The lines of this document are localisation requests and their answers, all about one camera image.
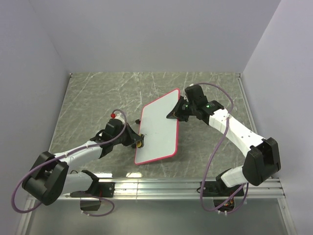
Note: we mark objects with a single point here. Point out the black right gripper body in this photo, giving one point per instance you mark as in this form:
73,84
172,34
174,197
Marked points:
189,109

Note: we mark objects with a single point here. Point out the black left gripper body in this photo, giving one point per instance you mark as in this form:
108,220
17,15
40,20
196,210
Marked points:
123,139

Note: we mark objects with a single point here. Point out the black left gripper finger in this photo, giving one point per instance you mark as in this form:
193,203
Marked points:
133,135
132,142

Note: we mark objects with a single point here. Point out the yellow bone-shaped eraser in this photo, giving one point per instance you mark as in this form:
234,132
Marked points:
140,143

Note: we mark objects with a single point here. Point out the pink framed whiteboard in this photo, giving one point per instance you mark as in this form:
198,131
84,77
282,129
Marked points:
160,133

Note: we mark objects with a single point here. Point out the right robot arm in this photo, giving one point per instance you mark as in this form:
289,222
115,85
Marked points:
262,158

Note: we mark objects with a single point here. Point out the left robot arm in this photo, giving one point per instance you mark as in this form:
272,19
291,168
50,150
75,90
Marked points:
49,176

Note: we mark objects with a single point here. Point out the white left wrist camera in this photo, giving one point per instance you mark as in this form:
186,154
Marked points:
118,116

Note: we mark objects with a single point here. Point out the aluminium mounting rail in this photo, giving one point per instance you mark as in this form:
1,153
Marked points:
167,189

